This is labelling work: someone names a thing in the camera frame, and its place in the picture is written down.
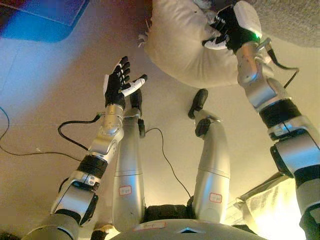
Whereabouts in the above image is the silver robot leg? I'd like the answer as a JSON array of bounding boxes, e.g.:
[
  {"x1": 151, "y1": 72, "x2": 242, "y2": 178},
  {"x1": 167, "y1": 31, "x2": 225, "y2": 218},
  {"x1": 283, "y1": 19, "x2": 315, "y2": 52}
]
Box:
[
  {"x1": 111, "y1": 109, "x2": 148, "y2": 233},
  {"x1": 191, "y1": 109, "x2": 231, "y2": 225}
]

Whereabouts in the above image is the dark glossy rounded cabinet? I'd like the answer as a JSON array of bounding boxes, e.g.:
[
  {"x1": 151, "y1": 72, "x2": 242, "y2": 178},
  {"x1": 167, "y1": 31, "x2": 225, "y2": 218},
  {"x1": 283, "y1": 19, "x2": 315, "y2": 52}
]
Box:
[{"x1": 0, "y1": 0, "x2": 91, "y2": 44}]

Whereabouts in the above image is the cream tasselled pillow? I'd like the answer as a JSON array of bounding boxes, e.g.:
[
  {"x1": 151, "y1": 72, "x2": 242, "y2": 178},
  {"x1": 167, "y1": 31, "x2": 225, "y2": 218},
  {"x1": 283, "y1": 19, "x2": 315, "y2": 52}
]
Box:
[{"x1": 137, "y1": 0, "x2": 241, "y2": 89}]

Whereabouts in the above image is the black right robot foot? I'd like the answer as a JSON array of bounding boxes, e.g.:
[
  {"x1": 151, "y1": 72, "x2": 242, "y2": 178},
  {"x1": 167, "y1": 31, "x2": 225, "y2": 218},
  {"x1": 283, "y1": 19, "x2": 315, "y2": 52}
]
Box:
[{"x1": 187, "y1": 88, "x2": 209, "y2": 120}]

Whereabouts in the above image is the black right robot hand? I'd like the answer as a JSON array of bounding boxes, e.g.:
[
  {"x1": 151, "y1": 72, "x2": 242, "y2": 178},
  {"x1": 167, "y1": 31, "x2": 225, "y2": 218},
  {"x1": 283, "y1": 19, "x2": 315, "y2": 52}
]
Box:
[{"x1": 201, "y1": 0, "x2": 263, "y2": 54}]

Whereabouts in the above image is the silver right robot leg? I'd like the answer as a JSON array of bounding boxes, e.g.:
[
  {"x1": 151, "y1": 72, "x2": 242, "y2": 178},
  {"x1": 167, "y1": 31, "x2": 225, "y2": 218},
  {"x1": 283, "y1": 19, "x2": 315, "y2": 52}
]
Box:
[{"x1": 191, "y1": 109, "x2": 231, "y2": 225}]

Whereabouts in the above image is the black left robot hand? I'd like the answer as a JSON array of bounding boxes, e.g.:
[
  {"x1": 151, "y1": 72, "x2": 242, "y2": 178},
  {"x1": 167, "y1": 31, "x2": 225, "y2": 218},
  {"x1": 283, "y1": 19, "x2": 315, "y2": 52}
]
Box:
[{"x1": 103, "y1": 56, "x2": 149, "y2": 109}]

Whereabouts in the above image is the grey robot torso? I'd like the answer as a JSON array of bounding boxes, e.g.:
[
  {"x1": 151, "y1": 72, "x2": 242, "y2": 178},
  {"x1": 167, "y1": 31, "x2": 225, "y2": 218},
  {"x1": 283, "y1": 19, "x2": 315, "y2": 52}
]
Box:
[{"x1": 109, "y1": 218, "x2": 261, "y2": 240}]

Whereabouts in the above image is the thin black floor cable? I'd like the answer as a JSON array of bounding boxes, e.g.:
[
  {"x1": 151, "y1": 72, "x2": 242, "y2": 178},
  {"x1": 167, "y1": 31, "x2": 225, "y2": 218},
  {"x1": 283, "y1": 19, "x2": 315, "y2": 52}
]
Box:
[
  {"x1": 144, "y1": 127, "x2": 193, "y2": 199},
  {"x1": 0, "y1": 106, "x2": 90, "y2": 157}
]

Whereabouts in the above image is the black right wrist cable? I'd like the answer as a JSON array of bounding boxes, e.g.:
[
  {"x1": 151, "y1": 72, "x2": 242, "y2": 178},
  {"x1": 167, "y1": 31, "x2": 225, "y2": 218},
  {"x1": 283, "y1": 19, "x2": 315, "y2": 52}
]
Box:
[{"x1": 266, "y1": 44, "x2": 300, "y2": 89}]

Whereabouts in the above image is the grey fabric armchair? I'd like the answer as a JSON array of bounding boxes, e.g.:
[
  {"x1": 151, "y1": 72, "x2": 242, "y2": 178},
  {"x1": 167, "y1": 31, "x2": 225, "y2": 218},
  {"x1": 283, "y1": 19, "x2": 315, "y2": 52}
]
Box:
[{"x1": 246, "y1": 0, "x2": 320, "y2": 49}]

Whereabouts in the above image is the silver left robot leg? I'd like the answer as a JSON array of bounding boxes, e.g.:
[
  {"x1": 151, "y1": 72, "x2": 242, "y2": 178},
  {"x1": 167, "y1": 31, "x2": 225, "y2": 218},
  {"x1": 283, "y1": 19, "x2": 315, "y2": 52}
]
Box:
[{"x1": 111, "y1": 109, "x2": 148, "y2": 233}]

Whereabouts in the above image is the thick black left wrist cable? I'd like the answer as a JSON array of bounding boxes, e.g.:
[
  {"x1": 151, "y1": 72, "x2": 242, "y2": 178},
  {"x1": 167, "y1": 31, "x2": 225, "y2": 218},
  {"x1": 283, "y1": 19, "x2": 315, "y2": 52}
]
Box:
[{"x1": 57, "y1": 112, "x2": 104, "y2": 152}]

